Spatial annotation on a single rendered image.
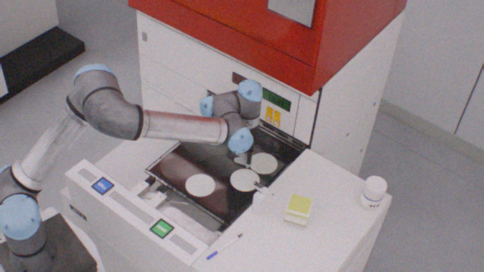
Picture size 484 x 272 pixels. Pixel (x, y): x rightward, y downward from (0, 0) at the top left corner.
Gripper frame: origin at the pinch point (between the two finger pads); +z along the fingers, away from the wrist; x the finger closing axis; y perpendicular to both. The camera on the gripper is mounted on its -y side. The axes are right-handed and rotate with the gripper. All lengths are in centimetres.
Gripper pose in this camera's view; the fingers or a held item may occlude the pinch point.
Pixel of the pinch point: (249, 165)
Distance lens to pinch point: 200.7
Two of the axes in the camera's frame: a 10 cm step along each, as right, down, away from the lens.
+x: -1.2, 7.0, -7.1
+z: -0.6, 7.1, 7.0
